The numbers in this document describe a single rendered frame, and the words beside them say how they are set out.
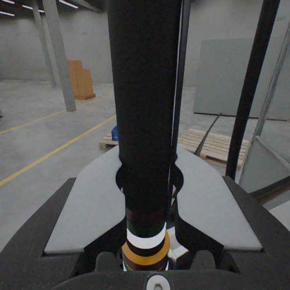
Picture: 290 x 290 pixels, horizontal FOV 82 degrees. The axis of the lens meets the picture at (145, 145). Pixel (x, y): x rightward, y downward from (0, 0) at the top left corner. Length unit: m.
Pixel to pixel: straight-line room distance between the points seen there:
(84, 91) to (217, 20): 8.41
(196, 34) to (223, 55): 6.90
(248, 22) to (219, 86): 7.23
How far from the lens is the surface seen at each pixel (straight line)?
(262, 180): 1.50
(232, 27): 12.30
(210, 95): 5.58
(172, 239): 0.20
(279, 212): 0.56
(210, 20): 12.31
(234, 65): 5.53
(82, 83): 8.22
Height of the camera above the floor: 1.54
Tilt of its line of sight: 27 degrees down
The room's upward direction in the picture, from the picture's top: straight up
